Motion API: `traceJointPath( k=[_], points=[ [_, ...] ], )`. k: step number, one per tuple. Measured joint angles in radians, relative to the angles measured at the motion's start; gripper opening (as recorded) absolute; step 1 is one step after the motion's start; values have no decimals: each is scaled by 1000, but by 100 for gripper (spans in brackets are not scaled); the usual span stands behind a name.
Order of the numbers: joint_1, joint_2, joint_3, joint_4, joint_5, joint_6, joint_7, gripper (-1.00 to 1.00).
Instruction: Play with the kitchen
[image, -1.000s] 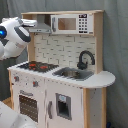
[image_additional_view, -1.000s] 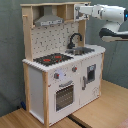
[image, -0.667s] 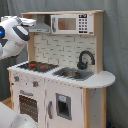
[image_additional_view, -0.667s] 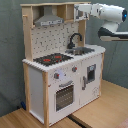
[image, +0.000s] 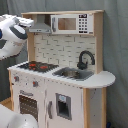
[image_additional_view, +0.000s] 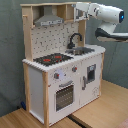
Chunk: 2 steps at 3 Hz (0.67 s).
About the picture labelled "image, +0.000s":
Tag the white cabinet door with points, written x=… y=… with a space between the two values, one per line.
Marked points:
x=64 y=107

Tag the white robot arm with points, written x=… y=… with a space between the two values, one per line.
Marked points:
x=13 y=31

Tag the red stove knob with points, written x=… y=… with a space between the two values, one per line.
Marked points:
x=16 y=78
x=35 y=84

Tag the black toy stovetop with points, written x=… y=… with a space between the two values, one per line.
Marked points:
x=38 y=66

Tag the grey toy sink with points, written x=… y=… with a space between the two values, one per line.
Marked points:
x=72 y=73

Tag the right red stove knob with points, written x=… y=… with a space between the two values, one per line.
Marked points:
x=35 y=84

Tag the black toy faucet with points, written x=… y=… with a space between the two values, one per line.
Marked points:
x=83 y=63

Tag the white toy microwave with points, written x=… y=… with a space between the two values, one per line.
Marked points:
x=72 y=24

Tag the grey backdrop curtain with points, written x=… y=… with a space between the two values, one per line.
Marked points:
x=115 y=51

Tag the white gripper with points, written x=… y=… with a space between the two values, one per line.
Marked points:
x=24 y=22

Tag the wooden toy kitchen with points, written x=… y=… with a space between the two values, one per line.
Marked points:
x=63 y=50

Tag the grey range hood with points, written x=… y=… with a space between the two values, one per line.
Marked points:
x=42 y=24

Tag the left red stove knob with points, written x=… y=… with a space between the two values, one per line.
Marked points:
x=16 y=78

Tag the toy oven door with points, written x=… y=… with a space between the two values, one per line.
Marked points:
x=28 y=104

